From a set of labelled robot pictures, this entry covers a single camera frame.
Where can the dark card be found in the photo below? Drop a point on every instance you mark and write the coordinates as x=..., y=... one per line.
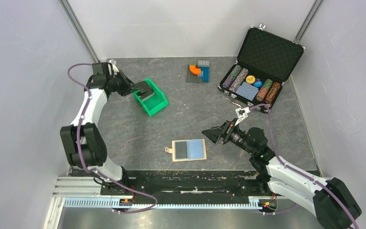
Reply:
x=146, y=95

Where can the yellow dealer chip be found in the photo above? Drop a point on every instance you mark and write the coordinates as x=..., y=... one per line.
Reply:
x=250, y=79

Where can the blue lego bricks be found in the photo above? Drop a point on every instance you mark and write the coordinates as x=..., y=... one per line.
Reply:
x=204, y=74

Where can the black poker chip case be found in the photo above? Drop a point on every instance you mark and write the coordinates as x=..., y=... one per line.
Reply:
x=266, y=56

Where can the black card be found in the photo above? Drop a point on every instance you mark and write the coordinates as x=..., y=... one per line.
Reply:
x=144, y=89

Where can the orange curved lego piece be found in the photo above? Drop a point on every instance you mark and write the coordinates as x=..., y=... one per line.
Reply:
x=194, y=69

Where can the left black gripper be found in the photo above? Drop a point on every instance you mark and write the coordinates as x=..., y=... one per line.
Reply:
x=128, y=85

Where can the grey card in holder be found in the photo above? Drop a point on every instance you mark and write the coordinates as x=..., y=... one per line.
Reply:
x=180, y=150

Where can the beige leather card holder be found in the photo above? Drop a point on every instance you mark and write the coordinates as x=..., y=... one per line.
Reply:
x=196, y=150

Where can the green red chip stack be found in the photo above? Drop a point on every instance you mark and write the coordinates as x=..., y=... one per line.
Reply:
x=264, y=90

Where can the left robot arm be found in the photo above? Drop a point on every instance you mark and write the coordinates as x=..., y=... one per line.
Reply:
x=82, y=142

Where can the blue dealer chip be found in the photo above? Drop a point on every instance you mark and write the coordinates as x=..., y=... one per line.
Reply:
x=258, y=83

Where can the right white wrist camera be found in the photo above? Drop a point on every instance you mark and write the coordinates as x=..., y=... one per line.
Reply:
x=242, y=113

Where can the orange black chip stack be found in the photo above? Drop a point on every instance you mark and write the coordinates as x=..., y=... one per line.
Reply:
x=272, y=93

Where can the blue playing card deck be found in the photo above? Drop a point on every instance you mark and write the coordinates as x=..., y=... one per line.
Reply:
x=247, y=91

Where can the white slotted cable duct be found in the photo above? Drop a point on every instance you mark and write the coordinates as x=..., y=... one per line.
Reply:
x=123, y=203

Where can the pink grey chip stack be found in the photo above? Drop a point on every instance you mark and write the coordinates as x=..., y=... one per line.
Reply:
x=238, y=80

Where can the purple green chip stack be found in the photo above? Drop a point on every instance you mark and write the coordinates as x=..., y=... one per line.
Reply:
x=231, y=77

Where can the green plastic bin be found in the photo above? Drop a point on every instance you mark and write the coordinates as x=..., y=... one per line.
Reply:
x=155, y=102

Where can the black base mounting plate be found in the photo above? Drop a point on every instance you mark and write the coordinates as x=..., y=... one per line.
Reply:
x=188, y=186

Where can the grey lego baseplate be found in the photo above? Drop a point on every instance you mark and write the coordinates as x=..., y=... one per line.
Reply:
x=191, y=78

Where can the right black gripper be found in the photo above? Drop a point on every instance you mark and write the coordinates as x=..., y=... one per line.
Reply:
x=214, y=133

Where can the grey lego brick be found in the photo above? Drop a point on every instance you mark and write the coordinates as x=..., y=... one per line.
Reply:
x=203, y=63

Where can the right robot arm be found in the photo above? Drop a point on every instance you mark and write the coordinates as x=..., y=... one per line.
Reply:
x=328, y=199

